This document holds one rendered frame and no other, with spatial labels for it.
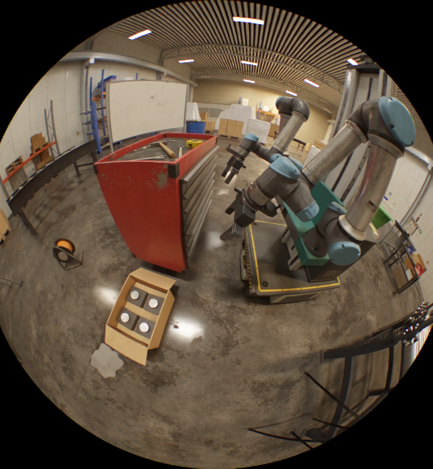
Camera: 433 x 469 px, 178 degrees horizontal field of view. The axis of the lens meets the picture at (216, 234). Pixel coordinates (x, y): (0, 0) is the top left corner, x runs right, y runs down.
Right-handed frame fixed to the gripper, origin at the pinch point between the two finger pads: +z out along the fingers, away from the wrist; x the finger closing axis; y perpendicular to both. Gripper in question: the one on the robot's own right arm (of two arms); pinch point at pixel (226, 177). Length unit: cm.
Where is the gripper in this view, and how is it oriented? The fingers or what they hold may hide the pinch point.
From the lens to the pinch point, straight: 87.7
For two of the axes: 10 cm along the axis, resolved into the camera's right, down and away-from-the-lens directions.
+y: 8.6, 3.1, 4.0
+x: -1.1, -6.6, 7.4
